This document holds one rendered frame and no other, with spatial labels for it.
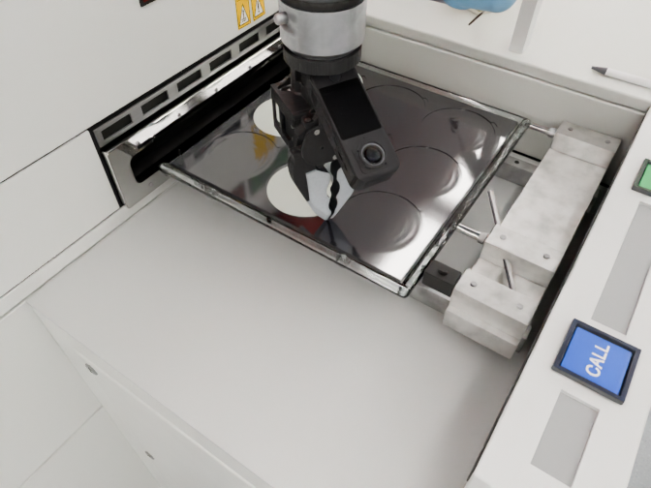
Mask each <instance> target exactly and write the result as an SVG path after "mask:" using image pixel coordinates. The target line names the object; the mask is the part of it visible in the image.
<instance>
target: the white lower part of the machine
mask: <svg viewBox="0 0 651 488"><path fill-rule="evenodd" d="M177 182H178V181H175V182H174V183H173V184H172V185H170V186H169V187H168V188H167V189H166V190H165V191H167V190H168V189H169V188H170V187H172V186H173V185H174V184H176V183H177ZM165 191H164V192H165ZM164 192H162V193H161V194H163V193H164ZM161 194H160V195H161ZM160 195H158V196H157V197H156V198H158V197H159V196H160ZM156 198H154V199H153V200H155V199H156ZM153 200H151V201H150V202H149V203H151V202H152V201H153ZM149 203H147V204H146V205H145V206H144V207H146V206H147V205H148V204H149ZM144 207H143V208H144ZM143 208H141V209H140V210H139V211H137V212H136V213H135V214H133V215H132V216H131V217H130V218H128V219H127V220H126V221H124V222H123V223H122V224H121V225H119V226H118V227H117V228H115V229H114V230H112V231H111V232H110V233H109V234H107V235H106V236H105V237H103V238H102V239H101V240H100V241H98V242H97V243H96V244H94V245H93V246H92V247H90V248H89V249H88V250H87V251H85V252H84V253H83V254H81V255H80V256H79V257H78V258H76V259H75V260H73V261H72V262H71V263H69V264H68V265H67V266H66V267H64V268H63V269H62V270H60V271H59V272H58V273H57V274H55V275H54V276H53V277H51V278H50V279H49V280H47V281H46V282H45V283H44V284H42V285H41V286H40V287H38V288H37V289H36V290H34V291H33V292H32V293H30V294H29V295H28V296H26V297H25V298H24V299H23V300H21V301H20V302H19V303H17V304H16V305H15V306H14V307H13V308H12V309H11V310H9V311H8V312H7V313H5V314H4V315H3V316H2V317H0V488H162V487H161V486H160V484H159V483H158V482H157V480H156V479H155V477H154V476H153V475H152V473H151V472H150V471H149V469H148V468H147V467H146V466H145V464H144V463H143V462H142V460H141V459H140V457H139V456H138V454H137V453H136V452H135V450H134V449H133V448H132V446H131V445H130V443H129V442H128V441H127V439H126V438H125V436H124V435H123V434H122V432H121V431H120V430H119V428H118V427H117V425H116V424H115V423H114V421H113V420H112V418H111V417H110V416H109V414H108V413H107V411H106V410H105V408H104V407H103V406H102V404H101V403H100V401H99V400H98V399H97V397H96V396H95V394H94V393H93V392H92V390H91V389H90V388H89V386H88V385H87V383H86V382H85V381H84V379H83V378H82V376H81V375H80V374H79V372H78V371H77V369H76V368H75V366H74V365H73V364H72V362H71V361H70V359H69V358H68V357H67V355H66V354H65V353H64V352H63V351H62V349H61V348H60V347H59V345H58V344H57V342H56V341H55V340H54V338H53V337H52V335H51V334H50V333H49V331H48V330H47V328H46V327H45V325H44V324H43V323H42V321H41V320H40V318H39V317H38V316H37V314H36V313H35V312H34V310H33V309H32V307H31V306H30V305H29V304H27V303H26V302H25V300H26V299H27V298H28V297H30V296H31V295H32V294H34V293H35V292H36V291H37V290H39V289H40V288H42V287H43V286H44V285H45V284H47V283H48V282H49V281H51V280H52V279H53V278H55V277H56V276H57V275H58V274H60V273H61V272H62V271H64V270H65V269H66V268H67V267H69V266H70V265H71V264H73V263H74V262H75V261H76V260H78V259H79V258H81V257H82V256H83V255H84V254H86V253H87V252H88V251H90V250H91V249H92V248H93V247H95V246H96V245H97V244H99V243H100V242H101V241H102V240H104V239H105V238H106V237H108V236H109V235H110V234H112V233H113V232H114V231H115V230H117V229H118V228H120V227H121V226H122V225H123V224H125V223H126V222H127V221H129V220H130V219H131V218H132V217H134V216H135V215H136V214H138V213H139V212H140V211H141V210H142V209H143Z"/></svg>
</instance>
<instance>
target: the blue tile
mask: <svg viewBox="0 0 651 488"><path fill-rule="evenodd" d="M631 357H632V353H631V352H630V351H627V350H625V349H623V348H621V347H618V346H616V345H614V344H612V343H610V342H609V341H607V340H605V339H603V338H601V337H599V336H597V335H594V334H592V333H590V332H588V331H586V330H584V329H582V328H580V327H577V328H576V329H575V331H574V332H573V336H572V338H571V340H570V341H569V344H568V346H567V348H566V351H565V353H564V355H563V357H562V360H561V362H560V364H559V365H561V366H563V367H565V368H567V369H569V370H571V371H573V372H574V373H576V374H578V375H580V376H582V377H583V378H585V379H587V380H589V381H592V382H594V383H596V384H598V385H600V386H602V387H604V388H606V389H608V390H610V391H611V392H613V393H615V394H617V395H618V394H619V391H620V389H621V386H622V383H623V380H624V378H625V375H626V372H627V369H628V366H629V363H630V360H631Z"/></svg>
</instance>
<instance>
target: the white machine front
mask: <svg viewBox="0 0 651 488"><path fill-rule="evenodd" d="M249 7H250V17H251V23H250V24H248V25H247V26H245V27H243V28H241V29H240V30H238V25H237V16H236V7H235V0H148V1H146V2H144V3H143V0H0V317H2V316H3V315H4V314H5V313H7V312H8V311H9V310H11V309H12V308H13V307H14V306H15V305H16V304H17V303H19V302H20V301H21V300H23V299H24V298H25V297H26V296H28V295H29V294H30V293H32V292H33V291H34V290H36V289H37V288H38V287H40V286H41V285H42V284H44V283H45V282H46V281H47V280H49V279H50V278H51V277H53V276H54V275H55V274H57V273H58V272H59V271H60V270H62V269H63V268H64V267H66V266H67V265H68V264H69V263H71V262H72V261H73V260H75V259H76V258H78V257H79V256H80V255H81V254H83V253H84V252H85V251H87V250H88V249H89V248H90V247H92V246H93V245H94V244H96V243H97V242H98V241H100V240H101V239H102V238H103V237H105V236H106V235H107V234H109V233H110V232H111V231H112V230H114V229H115V228H117V227H118V226H119V225H121V224H122V223H123V222H124V221H126V220H127V219H128V218H130V217H131V216H132V215H133V214H135V213H136V212H137V211H139V210H140V209H141V208H143V207H144V206H145V205H146V204H148V203H149V202H150V201H152V200H153V199H154V198H156V197H157V196H158V195H160V194H161V193H162V192H164V191H165V190H166V189H167V188H168V187H169V186H170V185H172V184H173V183H174V182H175V181H177V180H175V179H173V178H170V179H168V180H167V181H166V182H164V183H163V184H162V185H161V186H159V187H158V188H157V189H155V190H154V191H153V192H151V193H150V194H149V195H147V196H146V197H145V198H143V199H142V200H140V201H139V202H138V203H137V204H135V205H134V206H133V207H131V208H127V207H125V206H124V205H122V204H120V202H119V200H118V197H117V195H116V192H115V191H114V188H113V186H112V184H111V181H110V179H109V175H108V172H107V170H106V167H105V165H104V162H103V160H102V157H101V155H100V152H99V150H100V148H102V147H100V146H99V144H98V141H97V139H96V137H95V135H94V132H93V129H95V128H96V127H98V126H99V125H101V124H103V123H104V122H106V121H108V120H109V119H111V118H112V117H113V116H115V115H116V114H118V113H119V112H121V111H123V110H124V109H126V108H127V107H130V106H131V105H133V104H134V103H136V102H138V101H139V100H141V99H142V98H144V97H146V96H147V95H149V94H150V93H152V92H154V91H155V90H157V89H158V88H160V87H162V86H163V85H165V84H166V83H168V82H170V81H171V80H173V79H174V78H176V77H178V76H180V75H181V74H183V73H185V72H186V71H188V70H189V69H191V68H193V67H194V66H196V65H197V64H199V63H200V62H201V61H203V60H204V59H206V58H208V57H209V56H211V55H212V54H214V53H216V52H217V51H219V50H220V49H222V48H224V47H225V46H228V45H229V44H231V43H232V42H234V41H236V40H237V39H239V38H240V37H242V36H244V35H245V34H247V33H248V32H250V31H252V30H253V29H255V28H256V27H258V26H260V25H261V24H263V23H264V22H266V21H268V20H269V19H271V18H272V17H274V15H275V14H276V13H279V7H278V0H264V9H265V15H263V16H261V17H260V18H258V19H257V20H255V21H254V20H253V13H252V5H251V0H249ZM287 67H288V65H287V64H286V62H285V60H284V59H283V60H282V61H280V62H279V63H277V64H276V65H275V66H273V67H272V68H270V69H269V70H267V71H266V72H265V73H263V74H262V75H260V76H259V77H257V78H256V79H254V80H253V81H251V82H250V83H249V84H247V85H246V86H244V87H243V88H242V89H240V90H239V91H237V92H236V93H234V94H233V95H232V96H230V97H229V98H227V100H226V101H224V102H223V103H221V104H220V105H218V106H217V107H215V108H214V109H212V110H211V111H210V112H208V113H207V114H205V115H204V116H202V117H201V118H200V119H198V120H197V121H195V122H194V123H193V124H191V125H190V126H188V127H187V128H185V129H184V130H183V131H181V132H180V133H178V134H177V135H176V136H174V137H172V138H171V139H169V140H168V141H167V142H165V143H164V144H162V145H161V146H160V147H158V148H157V149H155V150H154V151H152V152H151V153H150V154H148V155H147V156H145V157H144V158H143V159H141V160H140V161H138V162H137V163H135V164H134V165H133V166H131V168H132V171H133V174H134V176H135V177H136V176H137V175H139V174H140V173H142V172H143V171H144V170H146V169H147V168H149V167H150V166H152V165H153V164H154V163H156V162H157V161H158V160H160V159H161V158H163V157H164V156H165V155H167V154H168V153H170V152H171V151H172V150H173V149H174V148H175V147H177V146H178V145H180V144H181V143H182V142H184V141H185V140H186V139H188V138H189V137H191V136H192V135H194V134H195V133H197V132H198V131H199V130H201V129H202V128H203V127H205V126H206V125H208V124H209V123H210V122H212V121H213V120H214V119H216V118H217V117H219V116H220V115H221V114H223V113H224V112H226V111H227V110H228V109H230V108H231V107H233V106H234V105H236V104H237V103H238V102H240V101H241V100H242V99H244V98H245V97H247V96H248V95H249V94H251V93H252V92H254V91H255V90H256V89H258V88H259V87H260V86H262V85H263V84H265V83H266V82H267V81H269V80H270V79H271V78H273V77H274V76H276V75H277V74H279V73H280V72H282V71H283V70H284V69H286V68H287Z"/></svg>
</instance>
